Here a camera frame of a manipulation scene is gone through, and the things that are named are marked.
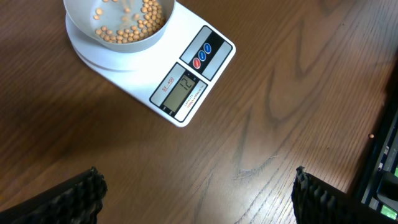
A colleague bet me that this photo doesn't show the soybeans in bowl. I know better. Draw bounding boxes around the soybeans in bowl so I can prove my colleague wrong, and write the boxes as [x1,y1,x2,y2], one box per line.
[92,0,167,44]

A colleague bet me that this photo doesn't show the grey round bowl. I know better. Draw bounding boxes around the grey round bowl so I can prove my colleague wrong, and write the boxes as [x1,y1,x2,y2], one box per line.
[63,0,177,53]

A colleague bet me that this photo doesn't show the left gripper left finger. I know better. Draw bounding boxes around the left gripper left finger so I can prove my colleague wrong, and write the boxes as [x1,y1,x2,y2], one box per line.
[1,167,108,224]

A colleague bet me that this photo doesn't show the white digital kitchen scale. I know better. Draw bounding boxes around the white digital kitchen scale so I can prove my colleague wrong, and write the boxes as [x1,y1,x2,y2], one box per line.
[65,2,236,127]

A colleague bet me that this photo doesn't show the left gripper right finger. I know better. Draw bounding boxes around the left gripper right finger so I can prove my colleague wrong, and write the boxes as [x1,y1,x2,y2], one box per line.
[291,166,395,224]

